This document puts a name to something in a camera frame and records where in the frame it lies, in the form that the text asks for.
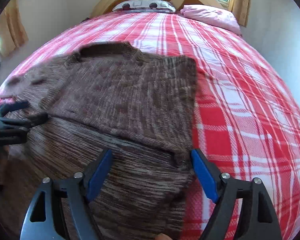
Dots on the white patterned pillow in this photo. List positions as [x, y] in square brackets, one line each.
[145, 6]

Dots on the pink pillow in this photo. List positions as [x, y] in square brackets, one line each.
[213, 16]

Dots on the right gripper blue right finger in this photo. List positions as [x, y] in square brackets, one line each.
[257, 218]

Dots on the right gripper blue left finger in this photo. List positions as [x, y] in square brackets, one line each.
[45, 218]

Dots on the red white plaid bedspread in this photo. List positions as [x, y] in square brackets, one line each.
[244, 118]

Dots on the yellow curtain on left wall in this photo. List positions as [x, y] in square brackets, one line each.
[12, 31]

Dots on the brown knitted sweater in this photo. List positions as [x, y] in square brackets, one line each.
[108, 95]

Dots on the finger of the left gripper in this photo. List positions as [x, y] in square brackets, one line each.
[32, 120]
[10, 107]

